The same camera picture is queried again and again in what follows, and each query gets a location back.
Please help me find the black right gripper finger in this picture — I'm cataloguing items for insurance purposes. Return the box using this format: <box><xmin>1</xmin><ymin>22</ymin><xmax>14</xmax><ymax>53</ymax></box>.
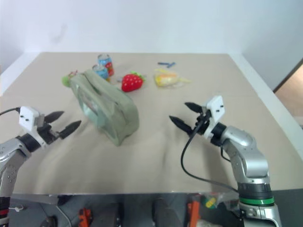
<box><xmin>184</xmin><ymin>102</ymin><xmax>204</xmax><ymax>114</ymax></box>
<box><xmin>169</xmin><ymin>115</ymin><xmax>193</xmax><ymax>136</ymax></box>

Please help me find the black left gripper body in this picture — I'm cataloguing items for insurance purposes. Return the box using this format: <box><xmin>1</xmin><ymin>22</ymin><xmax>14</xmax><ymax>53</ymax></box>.
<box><xmin>37</xmin><ymin>115</ymin><xmax>61</xmax><ymax>145</ymax></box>

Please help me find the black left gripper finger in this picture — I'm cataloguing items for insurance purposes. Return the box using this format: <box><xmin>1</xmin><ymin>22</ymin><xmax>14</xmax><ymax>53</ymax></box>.
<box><xmin>45</xmin><ymin>111</ymin><xmax>65</xmax><ymax>123</ymax></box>
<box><xmin>58</xmin><ymin>120</ymin><xmax>82</xmax><ymax>140</ymax></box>

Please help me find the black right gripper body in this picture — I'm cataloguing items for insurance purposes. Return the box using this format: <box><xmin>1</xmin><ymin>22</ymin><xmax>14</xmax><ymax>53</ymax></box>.
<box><xmin>192</xmin><ymin>105</ymin><xmax>213</xmax><ymax>136</ymax></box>

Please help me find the olive green fabric pouch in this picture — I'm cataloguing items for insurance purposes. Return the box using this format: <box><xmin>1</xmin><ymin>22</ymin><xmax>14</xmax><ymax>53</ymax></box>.
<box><xmin>68</xmin><ymin>69</ymin><xmax>140</xmax><ymax>148</ymax></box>

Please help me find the clear bag of yellow snacks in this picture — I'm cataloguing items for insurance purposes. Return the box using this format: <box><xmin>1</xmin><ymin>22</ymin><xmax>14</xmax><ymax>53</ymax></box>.
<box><xmin>153</xmin><ymin>68</ymin><xmax>193</xmax><ymax>89</ymax></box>

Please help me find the beige table cloth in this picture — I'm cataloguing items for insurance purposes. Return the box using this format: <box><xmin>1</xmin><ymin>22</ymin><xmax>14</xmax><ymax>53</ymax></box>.
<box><xmin>0</xmin><ymin>52</ymin><xmax>303</xmax><ymax>195</ymax></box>

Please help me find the blue red drink can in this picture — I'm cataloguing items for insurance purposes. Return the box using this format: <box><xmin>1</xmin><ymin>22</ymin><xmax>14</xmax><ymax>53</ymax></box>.
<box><xmin>98</xmin><ymin>54</ymin><xmax>115</xmax><ymax>77</ymax></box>
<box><xmin>91</xmin><ymin>65</ymin><xmax>110</xmax><ymax>80</ymax></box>

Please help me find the red plush strawberry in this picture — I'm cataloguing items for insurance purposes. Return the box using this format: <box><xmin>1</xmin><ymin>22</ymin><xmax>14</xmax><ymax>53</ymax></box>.
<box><xmin>121</xmin><ymin>70</ymin><xmax>146</xmax><ymax>93</ymax></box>

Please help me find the clear bag with yellow-green item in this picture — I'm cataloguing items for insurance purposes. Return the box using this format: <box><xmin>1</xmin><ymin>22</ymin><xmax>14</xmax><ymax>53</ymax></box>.
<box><xmin>200</xmin><ymin>192</ymin><xmax>240</xmax><ymax>211</ymax></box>

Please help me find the orange clamp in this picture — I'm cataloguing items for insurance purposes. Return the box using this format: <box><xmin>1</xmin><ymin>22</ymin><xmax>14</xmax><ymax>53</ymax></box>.
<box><xmin>79</xmin><ymin>207</ymin><xmax>93</xmax><ymax>227</ymax></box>
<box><xmin>187</xmin><ymin>193</ymin><xmax>202</xmax><ymax>223</ymax></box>

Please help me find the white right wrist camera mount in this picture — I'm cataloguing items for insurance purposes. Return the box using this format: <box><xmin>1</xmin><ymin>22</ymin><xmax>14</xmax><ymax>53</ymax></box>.
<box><xmin>203</xmin><ymin>95</ymin><xmax>225</xmax><ymax>140</ymax></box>

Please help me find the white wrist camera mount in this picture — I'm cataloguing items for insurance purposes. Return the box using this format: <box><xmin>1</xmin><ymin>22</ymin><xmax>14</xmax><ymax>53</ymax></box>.
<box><xmin>203</xmin><ymin>95</ymin><xmax>225</xmax><ymax>140</ymax></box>
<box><xmin>18</xmin><ymin>106</ymin><xmax>47</xmax><ymax>146</ymax></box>

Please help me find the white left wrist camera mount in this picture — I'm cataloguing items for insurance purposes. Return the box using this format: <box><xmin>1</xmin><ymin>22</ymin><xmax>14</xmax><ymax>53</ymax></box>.
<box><xmin>18</xmin><ymin>106</ymin><xmax>47</xmax><ymax>146</ymax></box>

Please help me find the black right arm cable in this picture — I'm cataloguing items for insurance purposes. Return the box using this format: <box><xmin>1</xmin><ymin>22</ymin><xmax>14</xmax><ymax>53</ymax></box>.
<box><xmin>180</xmin><ymin>111</ymin><xmax>240</xmax><ymax>192</ymax></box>

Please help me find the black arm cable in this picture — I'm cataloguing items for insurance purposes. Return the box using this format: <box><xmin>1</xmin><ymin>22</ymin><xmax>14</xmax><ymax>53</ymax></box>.
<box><xmin>0</xmin><ymin>107</ymin><xmax>21</xmax><ymax>116</ymax></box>
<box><xmin>180</xmin><ymin>111</ymin><xmax>240</xmax><ymax>192</ymax></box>

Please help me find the green plush keychain charm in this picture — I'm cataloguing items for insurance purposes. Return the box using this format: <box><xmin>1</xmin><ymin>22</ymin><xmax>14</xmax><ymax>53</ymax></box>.
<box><xmin>62</xmin><ymin>70</ymin><xmax>79</xmax><ymax>87</ymax></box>

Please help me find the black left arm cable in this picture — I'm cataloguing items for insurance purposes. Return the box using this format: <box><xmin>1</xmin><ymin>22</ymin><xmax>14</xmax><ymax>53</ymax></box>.
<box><xmin>0</xmin><ymin>107</ymin><xmax>21</xmax><ymax>116</ymax></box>

